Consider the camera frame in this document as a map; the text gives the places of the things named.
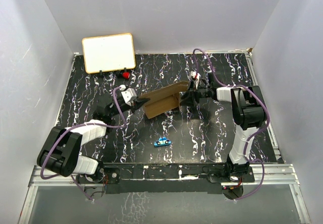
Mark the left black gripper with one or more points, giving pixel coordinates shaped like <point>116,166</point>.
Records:
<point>139,103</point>

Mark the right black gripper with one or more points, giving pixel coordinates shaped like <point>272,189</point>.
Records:
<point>189,97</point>

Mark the brown cardboard box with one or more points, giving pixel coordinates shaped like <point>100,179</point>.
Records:
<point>164,99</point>

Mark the red black stamp toy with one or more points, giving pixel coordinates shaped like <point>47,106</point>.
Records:
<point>124,74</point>

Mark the blue toy car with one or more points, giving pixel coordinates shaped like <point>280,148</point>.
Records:
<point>162,141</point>

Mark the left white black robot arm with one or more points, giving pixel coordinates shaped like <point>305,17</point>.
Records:
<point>60,155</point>

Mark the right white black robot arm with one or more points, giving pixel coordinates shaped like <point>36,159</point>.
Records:
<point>249,114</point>

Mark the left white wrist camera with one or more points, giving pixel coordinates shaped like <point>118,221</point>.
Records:
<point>129,94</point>

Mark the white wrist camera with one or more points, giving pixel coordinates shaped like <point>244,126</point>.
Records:
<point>195,77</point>
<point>129,94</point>

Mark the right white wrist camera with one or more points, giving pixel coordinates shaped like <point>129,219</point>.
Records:
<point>195,77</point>

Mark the white board orange frame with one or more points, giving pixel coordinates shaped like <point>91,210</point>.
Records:
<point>108,53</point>

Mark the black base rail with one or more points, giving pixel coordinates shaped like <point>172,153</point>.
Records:
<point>167,177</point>

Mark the aluminium frame rail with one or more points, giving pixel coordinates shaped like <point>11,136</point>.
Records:
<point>274,197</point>

